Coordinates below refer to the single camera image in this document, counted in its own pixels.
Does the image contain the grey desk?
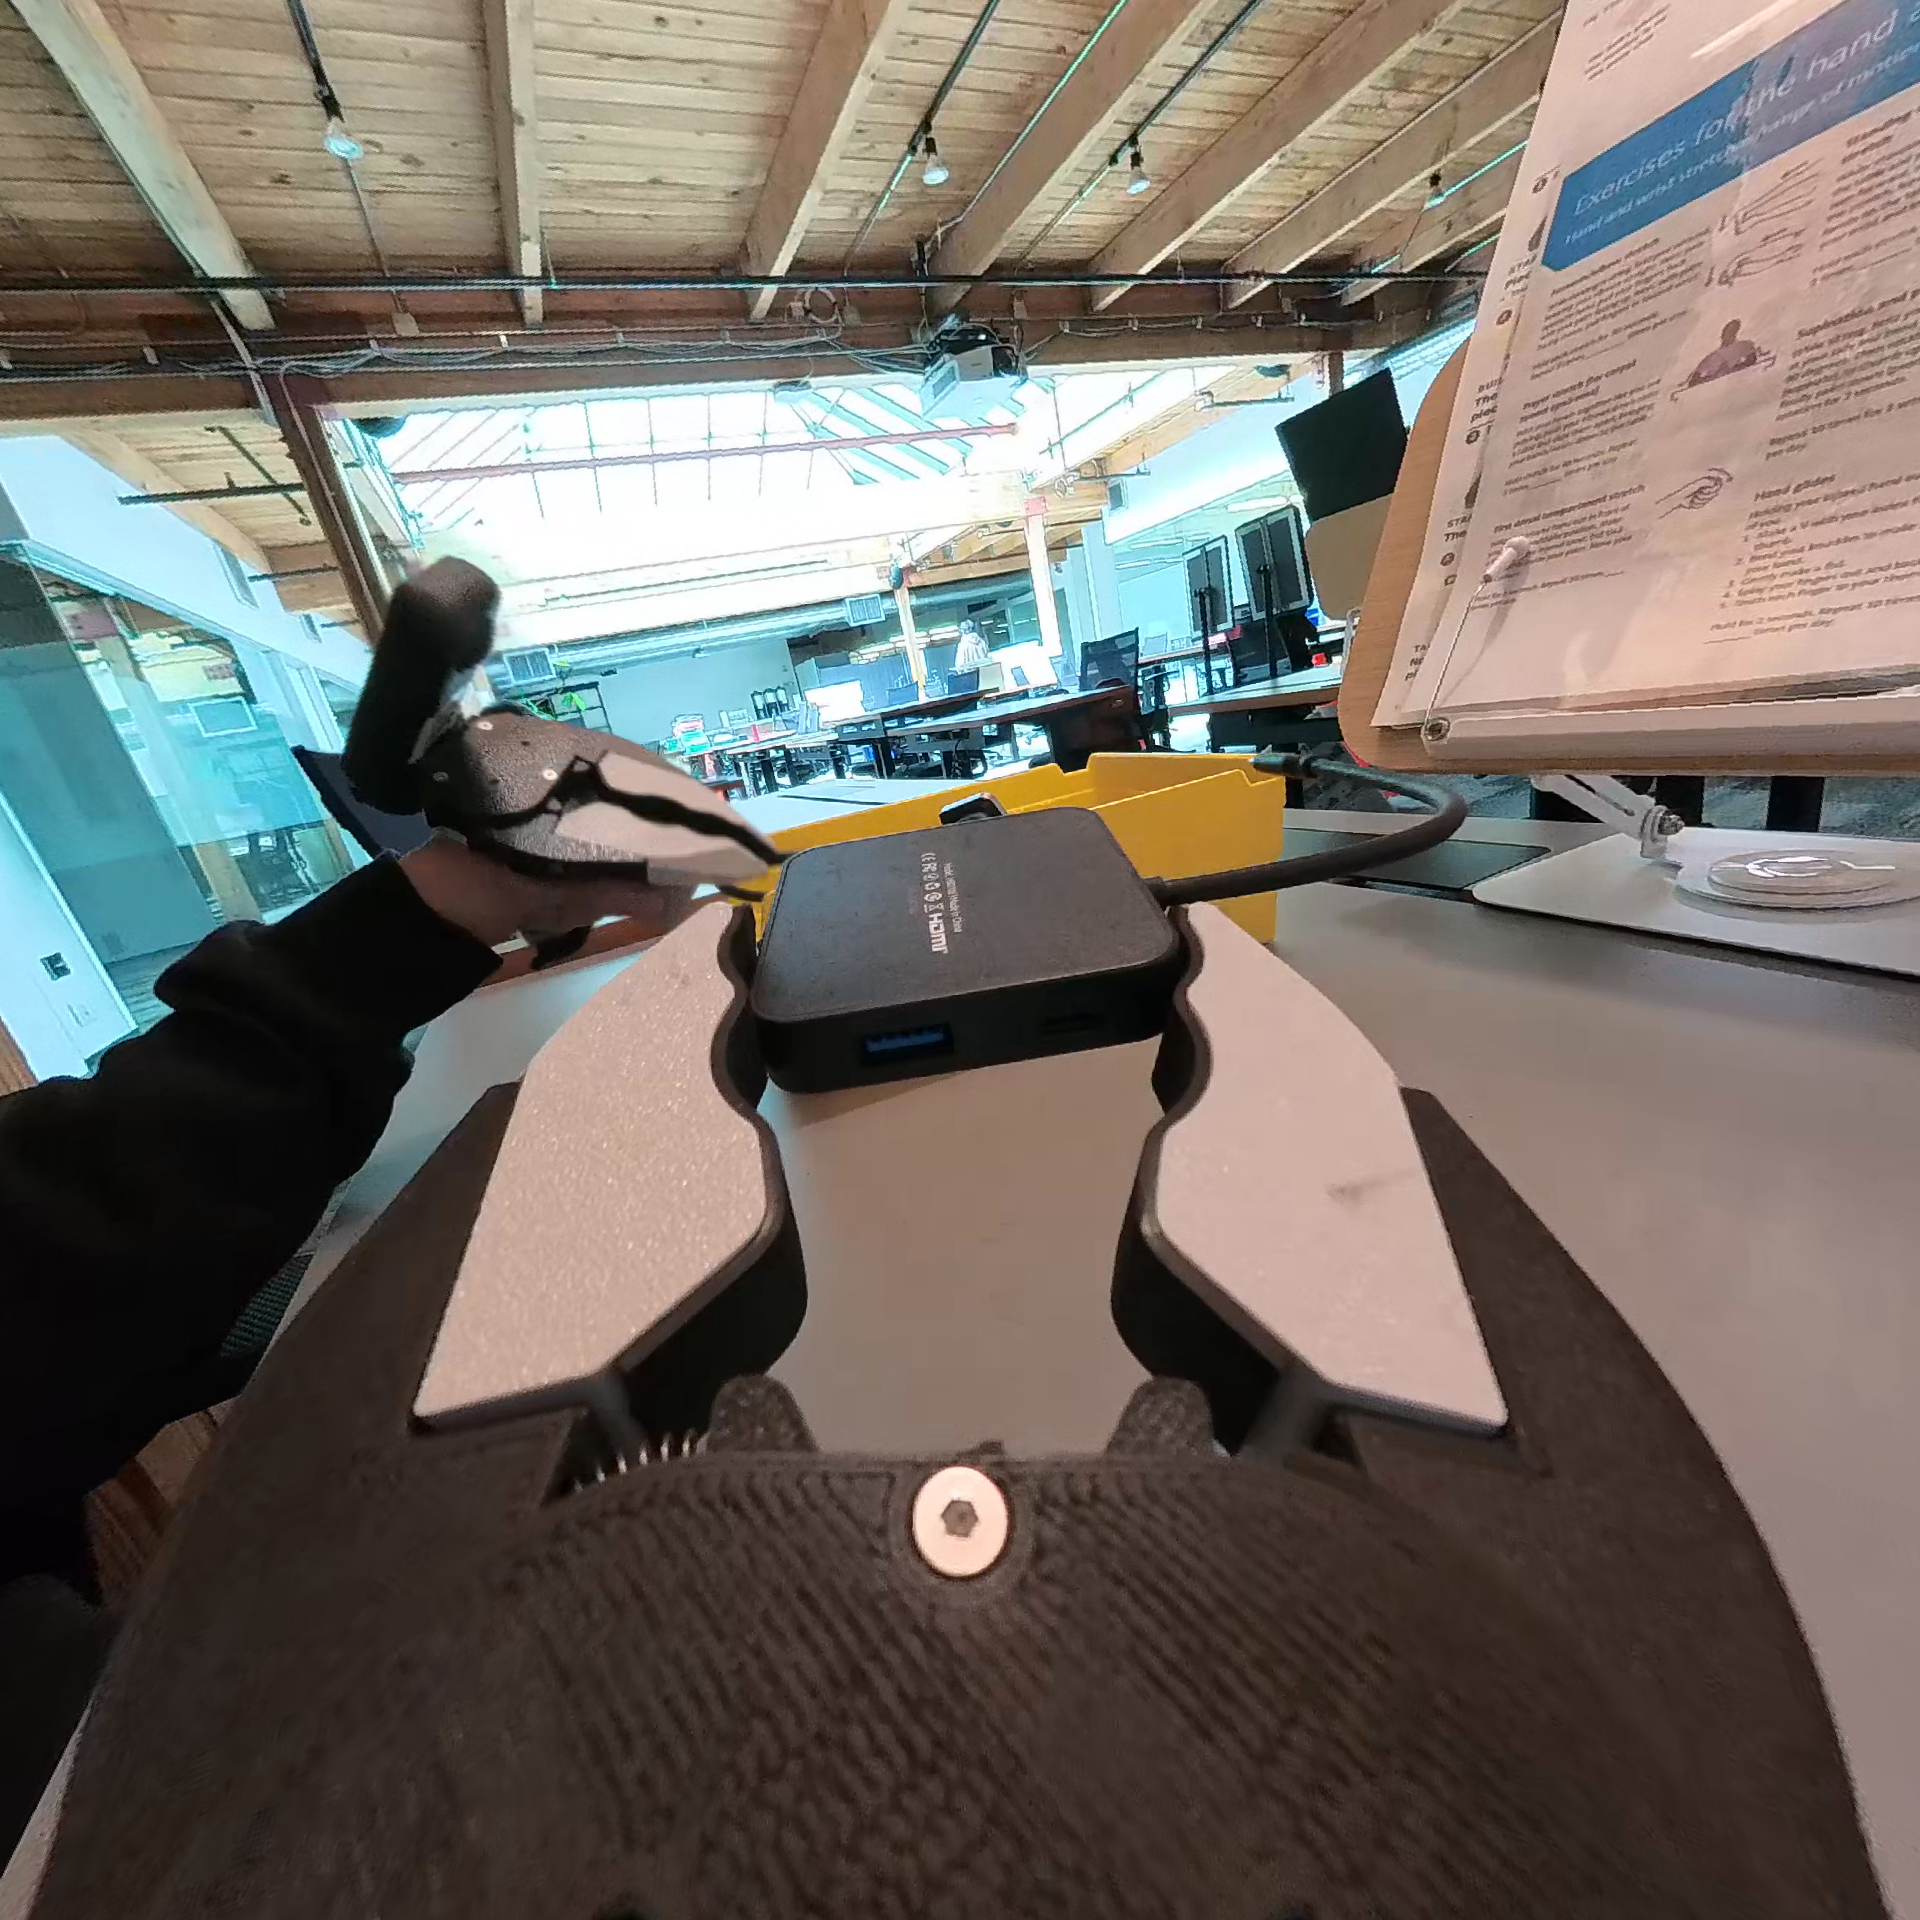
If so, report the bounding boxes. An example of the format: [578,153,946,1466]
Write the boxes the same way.
[323,779,1920,1920]

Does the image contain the black tilted panel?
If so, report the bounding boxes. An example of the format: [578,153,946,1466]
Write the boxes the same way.
[1275,368,1412,528]

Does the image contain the person's left forearm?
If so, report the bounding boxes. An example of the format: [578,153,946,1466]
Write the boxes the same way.
[0,856,506,1577]

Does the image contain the wooden document stand white base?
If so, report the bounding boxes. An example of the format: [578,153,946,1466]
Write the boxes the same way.
[1339,0,1920,976]

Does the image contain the yellow bin with divider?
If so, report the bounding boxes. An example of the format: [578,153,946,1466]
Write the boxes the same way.
[766,755,1287,944]

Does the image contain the wooden table black legs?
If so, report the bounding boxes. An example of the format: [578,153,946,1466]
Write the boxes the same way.
[1161,662,1344,752]
[833,698,1081,782]

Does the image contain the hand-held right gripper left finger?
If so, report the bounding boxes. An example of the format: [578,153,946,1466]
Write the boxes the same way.
[409,902,812,1467]

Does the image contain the ceiling projector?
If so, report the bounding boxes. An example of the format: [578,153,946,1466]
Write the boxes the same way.
[920,323,1030,424]

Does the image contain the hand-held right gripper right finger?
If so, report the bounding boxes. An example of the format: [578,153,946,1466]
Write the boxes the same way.
[1111,902,1514,1466]

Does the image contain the black square usb hub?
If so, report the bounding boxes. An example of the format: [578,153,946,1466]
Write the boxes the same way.
[746,807,1186,1097]

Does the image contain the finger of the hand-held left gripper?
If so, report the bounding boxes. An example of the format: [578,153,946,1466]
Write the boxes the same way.
[591,746,785,865]
[514,800,785,903]

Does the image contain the person's left hand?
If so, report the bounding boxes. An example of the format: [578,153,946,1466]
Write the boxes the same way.
[399,839,706,963]

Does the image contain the black hub cable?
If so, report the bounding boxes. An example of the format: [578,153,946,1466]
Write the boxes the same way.
[1148,750,1472,910]

